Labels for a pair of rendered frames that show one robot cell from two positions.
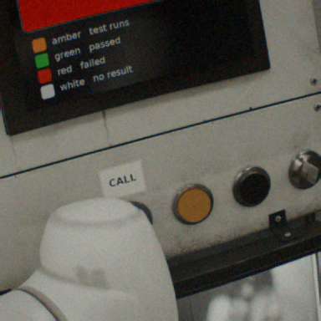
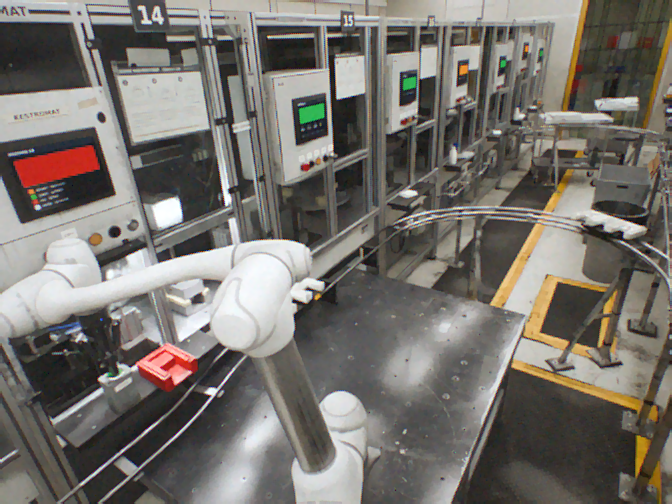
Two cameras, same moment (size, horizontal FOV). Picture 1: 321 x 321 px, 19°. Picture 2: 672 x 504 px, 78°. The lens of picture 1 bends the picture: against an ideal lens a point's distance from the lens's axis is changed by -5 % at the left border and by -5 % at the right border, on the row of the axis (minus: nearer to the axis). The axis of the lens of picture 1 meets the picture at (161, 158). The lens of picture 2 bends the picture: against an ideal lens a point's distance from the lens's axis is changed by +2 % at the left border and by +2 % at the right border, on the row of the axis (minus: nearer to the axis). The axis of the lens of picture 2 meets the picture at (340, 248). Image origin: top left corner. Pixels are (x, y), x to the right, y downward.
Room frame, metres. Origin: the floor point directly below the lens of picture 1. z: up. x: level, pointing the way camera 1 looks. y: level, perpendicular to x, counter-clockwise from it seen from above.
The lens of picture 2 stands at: (-0.51, 0.16, 1.91)
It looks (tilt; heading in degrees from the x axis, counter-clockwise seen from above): 26 degrees down; 320
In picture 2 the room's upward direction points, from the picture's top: 3 degrees counter-clockwise
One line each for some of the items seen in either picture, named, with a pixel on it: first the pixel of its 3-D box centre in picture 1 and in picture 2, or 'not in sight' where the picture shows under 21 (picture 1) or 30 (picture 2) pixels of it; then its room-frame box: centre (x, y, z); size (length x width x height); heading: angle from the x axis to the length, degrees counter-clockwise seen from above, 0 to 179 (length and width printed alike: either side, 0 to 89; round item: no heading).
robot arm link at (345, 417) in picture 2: not in sight; (341, 428); (0.19, -0.40, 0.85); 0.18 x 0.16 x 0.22; 130
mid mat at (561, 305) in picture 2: not in sight; (574, 311); (0.31, -2.82, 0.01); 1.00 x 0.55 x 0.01; 105
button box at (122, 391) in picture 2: not in sight; (118, 386); (0.72, 0.06, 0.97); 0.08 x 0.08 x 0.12; 15
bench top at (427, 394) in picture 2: not in sight; (355, 373); (0.48, -0.72, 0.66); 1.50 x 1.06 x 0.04; 105
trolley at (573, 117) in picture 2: not in sight; (569, 146); (1.73, -5.97, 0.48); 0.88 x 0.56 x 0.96; 33
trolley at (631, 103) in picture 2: not in sight; (610, 130); (1.66, -7.31, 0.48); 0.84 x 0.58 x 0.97; 113
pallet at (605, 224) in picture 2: not in sight; (605, 227); (0.18, -2.52, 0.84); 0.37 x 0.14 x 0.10; 163
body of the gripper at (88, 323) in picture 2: not in sight; (95, 321); (0.71, 0.06, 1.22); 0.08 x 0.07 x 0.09; 105
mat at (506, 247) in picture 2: not in sight; (532, 198); (1.68, -5.01, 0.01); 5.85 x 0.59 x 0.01; 105
